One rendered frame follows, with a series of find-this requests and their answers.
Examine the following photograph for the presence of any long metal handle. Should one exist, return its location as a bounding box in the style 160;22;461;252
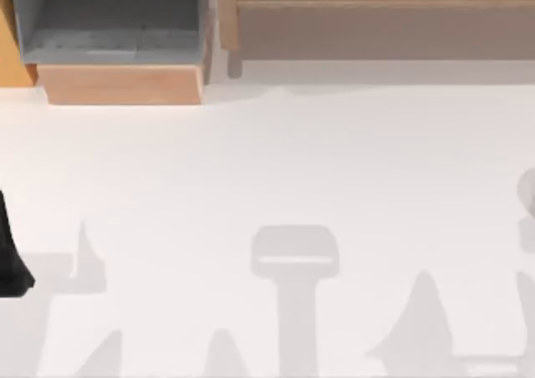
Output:
227;49;243;79

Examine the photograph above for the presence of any wooden cupboard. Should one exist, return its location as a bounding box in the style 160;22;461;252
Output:
0;0;535;88

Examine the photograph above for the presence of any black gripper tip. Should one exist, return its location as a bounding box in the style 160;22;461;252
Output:
0;190;36;299

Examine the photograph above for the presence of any pale wooden drawer front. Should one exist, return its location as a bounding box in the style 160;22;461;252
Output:
36;63;206;105

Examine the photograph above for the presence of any pulled-out drawer with grey inside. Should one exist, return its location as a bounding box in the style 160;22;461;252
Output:
10;0;215;66

